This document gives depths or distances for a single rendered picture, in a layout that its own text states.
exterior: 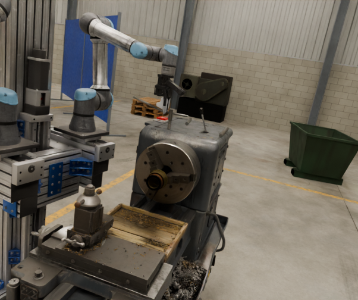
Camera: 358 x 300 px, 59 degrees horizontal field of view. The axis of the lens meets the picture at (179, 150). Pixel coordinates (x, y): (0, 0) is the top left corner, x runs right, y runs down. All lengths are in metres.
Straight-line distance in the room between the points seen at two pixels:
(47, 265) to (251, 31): 10.89
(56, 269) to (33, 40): 1.13
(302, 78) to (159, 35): 5.31
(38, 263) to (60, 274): 0.09
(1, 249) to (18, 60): 1.04
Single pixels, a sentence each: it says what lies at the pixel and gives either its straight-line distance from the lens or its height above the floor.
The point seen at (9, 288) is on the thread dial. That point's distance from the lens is 1.18.
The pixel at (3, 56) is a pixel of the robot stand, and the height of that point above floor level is 1.51.
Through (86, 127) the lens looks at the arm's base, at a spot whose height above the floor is 1.19.
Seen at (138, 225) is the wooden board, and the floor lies 0.89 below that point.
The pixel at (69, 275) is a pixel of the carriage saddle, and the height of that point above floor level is 0.90.
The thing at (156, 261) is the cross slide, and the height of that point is 0.97.
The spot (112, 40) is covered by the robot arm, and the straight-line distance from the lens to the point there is 1.74.
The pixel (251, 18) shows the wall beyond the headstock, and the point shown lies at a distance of 11.68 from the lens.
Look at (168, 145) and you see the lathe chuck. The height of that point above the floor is 1.23.
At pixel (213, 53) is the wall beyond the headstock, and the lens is 11.69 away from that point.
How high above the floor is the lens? 1.61
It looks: 15 degrees down
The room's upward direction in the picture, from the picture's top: 9 degrees clockwise
